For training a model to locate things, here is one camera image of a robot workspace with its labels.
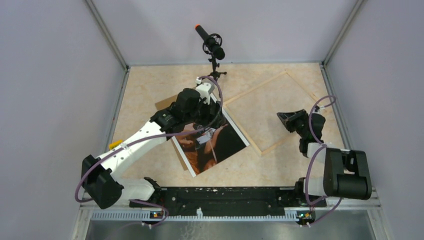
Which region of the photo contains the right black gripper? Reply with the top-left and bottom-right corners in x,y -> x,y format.
277,109 -> 309,138

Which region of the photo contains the white cable duct rail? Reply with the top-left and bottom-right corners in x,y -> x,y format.
91,209 -> 299,222

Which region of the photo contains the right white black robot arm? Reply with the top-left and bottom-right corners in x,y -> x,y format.
276,109 -> 373,206

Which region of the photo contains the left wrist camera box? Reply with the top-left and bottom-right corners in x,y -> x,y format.
195,77 -> 215,105

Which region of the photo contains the glossy printed photo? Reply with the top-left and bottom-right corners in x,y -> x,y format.
172,109 -> 250,177

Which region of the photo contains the black microphone orange tip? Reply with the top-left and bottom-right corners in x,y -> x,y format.
194,24 -> 225,60

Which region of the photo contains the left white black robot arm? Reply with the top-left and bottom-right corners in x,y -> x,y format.
75,88 -> 223,210

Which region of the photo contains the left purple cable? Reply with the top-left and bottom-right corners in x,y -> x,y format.
74,75 -> 224,229

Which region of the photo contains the brown cardboard backing board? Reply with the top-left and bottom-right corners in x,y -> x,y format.
154,94 -> 195,171

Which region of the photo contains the light wooden picture frame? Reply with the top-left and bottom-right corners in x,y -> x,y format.
222,70 -> 331,157

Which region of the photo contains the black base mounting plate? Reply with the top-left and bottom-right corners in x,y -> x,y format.
148,186 -> 308,217

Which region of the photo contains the black mini tripod stand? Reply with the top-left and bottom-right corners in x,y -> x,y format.
207,55 -> 228,82

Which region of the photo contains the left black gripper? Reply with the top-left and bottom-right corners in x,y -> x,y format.
184,96 -> 225,129

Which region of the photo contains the yellow plastic block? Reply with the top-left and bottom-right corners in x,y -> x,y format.
108,139 -> 123,150

